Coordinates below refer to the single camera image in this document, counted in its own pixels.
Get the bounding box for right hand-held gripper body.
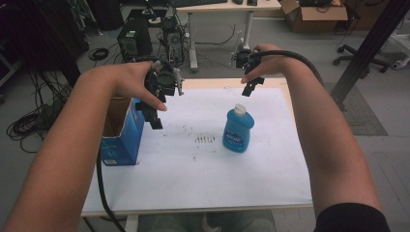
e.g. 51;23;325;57
234;48;264;79

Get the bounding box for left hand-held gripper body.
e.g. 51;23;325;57
143;59;186;112

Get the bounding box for blue cardboard box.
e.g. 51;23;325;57
100;96;147;167

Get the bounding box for blue bottle with white cap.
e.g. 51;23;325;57
221;102;256;154

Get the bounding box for person's right hand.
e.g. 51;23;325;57
240;43;293;85

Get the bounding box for person's left hand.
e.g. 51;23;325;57
80;61;168;113

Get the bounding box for open computer case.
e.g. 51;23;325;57
160;17;186;66

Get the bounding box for black computer tower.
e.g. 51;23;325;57
116;17;154;63

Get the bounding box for light wooden desk, white legs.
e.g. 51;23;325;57
175;0;282;73

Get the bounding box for white table mat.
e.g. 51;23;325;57
81;87;314;215

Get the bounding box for black keyboard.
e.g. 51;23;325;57
169;0;228;8

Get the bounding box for brown cardboard box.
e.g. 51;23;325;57
278;0;349;34

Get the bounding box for black office chair base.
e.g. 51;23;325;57
332;43;392;74

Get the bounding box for white table leg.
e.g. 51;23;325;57
125;215;140;232

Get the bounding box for grey floor mat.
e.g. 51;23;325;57
323;81;389;136

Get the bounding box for black metal pole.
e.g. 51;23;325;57
330;0;410;112

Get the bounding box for dark cabinet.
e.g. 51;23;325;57
0;0;90;89

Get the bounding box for black sleeve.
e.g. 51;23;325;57
313;202;393;232

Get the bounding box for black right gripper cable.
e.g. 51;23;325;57
249;49;325;87

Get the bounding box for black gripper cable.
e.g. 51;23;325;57
249;49;325;87
95;154;128;232

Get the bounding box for coiled black cable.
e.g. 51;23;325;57
88;46;110;62

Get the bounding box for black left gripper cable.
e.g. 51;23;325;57
95;154;128;232

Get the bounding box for tangle of black cables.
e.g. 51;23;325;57
6;69;73;154

